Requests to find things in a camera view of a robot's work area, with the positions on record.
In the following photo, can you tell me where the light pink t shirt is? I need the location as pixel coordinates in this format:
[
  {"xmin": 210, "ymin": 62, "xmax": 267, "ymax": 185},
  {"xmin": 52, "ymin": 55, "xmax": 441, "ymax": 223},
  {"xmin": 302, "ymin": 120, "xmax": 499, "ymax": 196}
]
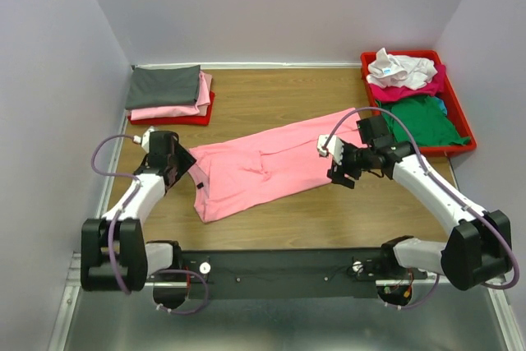
[{"xmin": 189, "ymin": 110, "xmax": 347, "ymax": 223}]

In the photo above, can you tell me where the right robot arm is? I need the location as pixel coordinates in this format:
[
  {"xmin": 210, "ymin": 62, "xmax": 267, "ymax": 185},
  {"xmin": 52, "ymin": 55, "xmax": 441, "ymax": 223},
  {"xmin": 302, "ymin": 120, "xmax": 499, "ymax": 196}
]
[{"xmin": 317, "ymin": 115, "xmax": 519, "ymax": 290}]

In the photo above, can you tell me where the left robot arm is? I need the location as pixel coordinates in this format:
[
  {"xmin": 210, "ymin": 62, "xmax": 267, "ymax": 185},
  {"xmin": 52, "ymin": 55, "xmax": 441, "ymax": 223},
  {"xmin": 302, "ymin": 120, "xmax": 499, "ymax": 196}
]
[{"xmin": 80, "ymin": 127, "xmax": 196, "ymax": 294}]

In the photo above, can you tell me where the folded red t shirt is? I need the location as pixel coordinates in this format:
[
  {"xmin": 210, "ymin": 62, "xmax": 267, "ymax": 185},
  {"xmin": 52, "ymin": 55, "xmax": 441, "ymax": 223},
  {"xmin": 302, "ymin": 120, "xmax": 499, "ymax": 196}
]
[{"xmin": 127, "ymin": 92, "xmax": 215, "ymax": 126}]

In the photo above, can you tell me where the folded pink t shirt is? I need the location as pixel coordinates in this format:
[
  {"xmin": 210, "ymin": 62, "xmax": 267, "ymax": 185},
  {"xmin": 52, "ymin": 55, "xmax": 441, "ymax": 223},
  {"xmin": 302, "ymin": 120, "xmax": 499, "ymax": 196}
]
[{"xmin": 129, "ymin": 72, "xmax": 212, "ymax": 121}]

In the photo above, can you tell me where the magenta t shirt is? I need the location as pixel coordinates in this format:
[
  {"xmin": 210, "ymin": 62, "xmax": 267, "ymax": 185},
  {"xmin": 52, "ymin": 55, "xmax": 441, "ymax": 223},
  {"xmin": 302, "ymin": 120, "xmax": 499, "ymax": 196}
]
[{"xmin": 366, "ymin": 64, "xmax": 446, "ymax": 103}]

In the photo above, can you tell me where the folded grey t shirt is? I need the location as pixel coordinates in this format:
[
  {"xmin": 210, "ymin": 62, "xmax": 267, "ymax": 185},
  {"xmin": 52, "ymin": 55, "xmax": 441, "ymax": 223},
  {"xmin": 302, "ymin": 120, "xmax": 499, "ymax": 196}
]
[{"xmin": 125, "ymin": 66, "xmax": 201, "ymax": 110}]

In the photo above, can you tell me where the green t shirt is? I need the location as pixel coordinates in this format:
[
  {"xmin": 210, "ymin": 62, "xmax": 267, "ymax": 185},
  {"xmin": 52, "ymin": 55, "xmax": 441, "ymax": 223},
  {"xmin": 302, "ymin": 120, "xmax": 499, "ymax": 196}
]
[{"xmin": 376, "ymin": 95, "xmax": 470, "ymax": 147}]

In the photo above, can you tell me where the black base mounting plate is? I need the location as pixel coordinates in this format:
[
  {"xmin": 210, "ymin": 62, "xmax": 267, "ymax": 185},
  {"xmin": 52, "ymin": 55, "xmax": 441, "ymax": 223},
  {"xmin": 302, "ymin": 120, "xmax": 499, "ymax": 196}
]
[{"xmin": 182, "ymin": 247, "xmax": 409, "ymax": 301}]

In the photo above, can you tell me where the white t shirt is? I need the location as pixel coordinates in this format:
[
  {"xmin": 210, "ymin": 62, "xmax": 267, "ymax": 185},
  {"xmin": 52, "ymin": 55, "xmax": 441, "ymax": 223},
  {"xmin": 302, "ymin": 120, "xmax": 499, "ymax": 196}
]
[{"xmin": 366, "ymin": 48, "xmax": 437, "ymax": 90}]

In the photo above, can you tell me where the blue t shirt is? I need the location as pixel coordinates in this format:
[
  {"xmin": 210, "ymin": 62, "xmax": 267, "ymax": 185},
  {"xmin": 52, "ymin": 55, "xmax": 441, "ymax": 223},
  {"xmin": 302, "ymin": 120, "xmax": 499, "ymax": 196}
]
[{"xmin": 432, "ymin": 96, "xmax": 448, "ymax": 116}]

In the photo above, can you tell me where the red plastic bin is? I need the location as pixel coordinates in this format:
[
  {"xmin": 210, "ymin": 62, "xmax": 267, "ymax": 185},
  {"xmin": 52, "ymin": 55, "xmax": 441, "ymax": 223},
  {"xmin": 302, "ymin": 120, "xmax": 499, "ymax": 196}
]
[{"xmin": 360, "ymin": 52, "xmax": 477, "ymax": 157}]

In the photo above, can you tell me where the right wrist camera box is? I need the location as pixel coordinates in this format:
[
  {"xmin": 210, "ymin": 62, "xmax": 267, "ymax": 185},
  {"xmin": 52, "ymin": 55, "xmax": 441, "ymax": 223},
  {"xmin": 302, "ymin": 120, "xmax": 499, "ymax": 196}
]
[{"xmin": 316, "ymin": 135, "xmax": 344, "ymax": 164}]

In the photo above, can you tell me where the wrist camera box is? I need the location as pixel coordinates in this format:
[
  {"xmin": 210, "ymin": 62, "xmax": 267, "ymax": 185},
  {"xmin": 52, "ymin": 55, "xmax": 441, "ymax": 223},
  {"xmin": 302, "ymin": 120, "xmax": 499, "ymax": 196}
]
[
  {"xmin": 132, "ymin": 126, "xmax": 158, "ymax": 154},
  {"xmin": 316, "ymin": 135, "xmax": 344, "ymax": 164}
]

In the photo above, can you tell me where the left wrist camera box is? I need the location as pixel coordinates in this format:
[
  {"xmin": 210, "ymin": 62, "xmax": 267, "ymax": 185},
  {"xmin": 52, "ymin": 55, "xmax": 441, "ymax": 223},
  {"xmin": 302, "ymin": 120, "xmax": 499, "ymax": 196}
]
[{"xmin": 132, "ymin": 126, "xmax": 158, "ymax": 154}]

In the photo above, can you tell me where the aluminium frame rail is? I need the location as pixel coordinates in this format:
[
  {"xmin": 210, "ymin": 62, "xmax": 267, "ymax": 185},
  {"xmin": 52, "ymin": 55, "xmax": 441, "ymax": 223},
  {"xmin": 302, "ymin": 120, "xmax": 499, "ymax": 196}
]
[{"xmin": 48, "ymin": 62, "xmax": 526, "ymax": 351}]

